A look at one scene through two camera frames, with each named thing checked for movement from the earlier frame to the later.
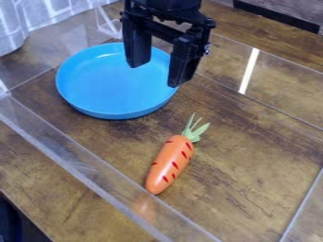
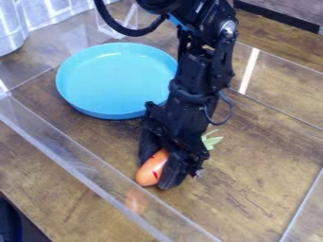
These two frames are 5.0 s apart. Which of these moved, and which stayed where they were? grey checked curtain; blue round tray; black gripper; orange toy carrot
Moved: black gripper; orange toy carrot
Stayed: blue round tray; grey checked curtain
